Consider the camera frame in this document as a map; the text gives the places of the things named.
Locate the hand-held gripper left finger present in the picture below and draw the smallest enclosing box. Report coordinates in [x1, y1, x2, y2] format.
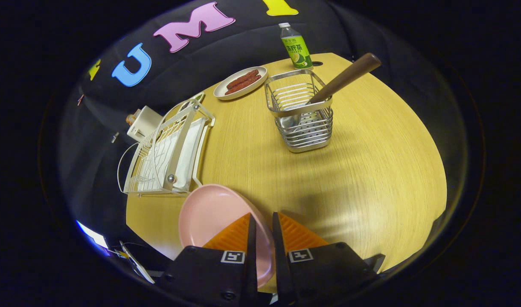
[156, 212, 259, 307]

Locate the green label drink bottle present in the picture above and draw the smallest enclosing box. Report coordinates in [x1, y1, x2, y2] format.
[279, 23, 314, 70]

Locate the white plate with sausages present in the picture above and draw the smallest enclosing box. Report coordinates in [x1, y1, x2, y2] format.
[213, 66, 268, 101]

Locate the pink plate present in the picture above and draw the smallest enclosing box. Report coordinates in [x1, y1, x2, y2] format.
[178, 184, 276, 289]

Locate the wooden handle spoon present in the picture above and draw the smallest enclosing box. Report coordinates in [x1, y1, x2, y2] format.
[279, 52, 382, 129]

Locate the metal wire basket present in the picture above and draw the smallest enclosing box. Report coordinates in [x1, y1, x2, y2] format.
[265, 69, 334, 153]

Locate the red grilled sausage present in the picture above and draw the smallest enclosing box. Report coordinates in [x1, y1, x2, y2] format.
[226, 69, 259, 90]
[225, 75, 262, 96]

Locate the white toaster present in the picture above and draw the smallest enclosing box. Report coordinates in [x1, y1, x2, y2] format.
[126, 106, 163, 143]

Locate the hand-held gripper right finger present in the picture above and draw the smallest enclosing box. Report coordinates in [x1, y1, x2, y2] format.
[272, 212, 387, 307]

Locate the black backdrop cloth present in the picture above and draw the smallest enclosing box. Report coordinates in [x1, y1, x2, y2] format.
[58, 0, 470, 239]

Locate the white wire dish rack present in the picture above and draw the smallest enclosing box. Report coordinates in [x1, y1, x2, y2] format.
[123, 99, 216, 197]

